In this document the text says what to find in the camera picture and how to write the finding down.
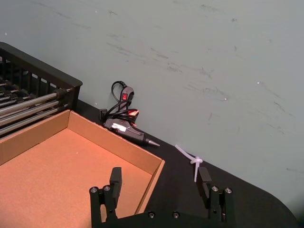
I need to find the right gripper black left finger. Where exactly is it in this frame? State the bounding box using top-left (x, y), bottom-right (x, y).
top-left (89, 167), bottom-right (123, 224)

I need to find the small white three-armed plastic piece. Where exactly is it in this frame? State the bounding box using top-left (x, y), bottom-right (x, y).
top-left (175, 144), bottom-right (204, 183)

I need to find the black rack with steel bars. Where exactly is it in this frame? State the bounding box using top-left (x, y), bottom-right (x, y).
top-left (0, 42), bottom-right (83, 139)

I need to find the black table cloth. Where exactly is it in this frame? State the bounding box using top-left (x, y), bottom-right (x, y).
top-left (75, 99), bottom-right (300, 228)

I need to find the shallow brown cardboard tray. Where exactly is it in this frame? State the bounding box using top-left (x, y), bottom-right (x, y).
top-left (0, 109), bottom-right (166, 228)

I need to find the black corded tool red switch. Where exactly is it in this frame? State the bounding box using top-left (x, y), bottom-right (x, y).
top-left (99, 81), bottom-right (161, 148)

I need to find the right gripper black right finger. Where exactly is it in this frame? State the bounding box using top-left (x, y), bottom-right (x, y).
top-left (196, 167), bottom-right (235, 224)

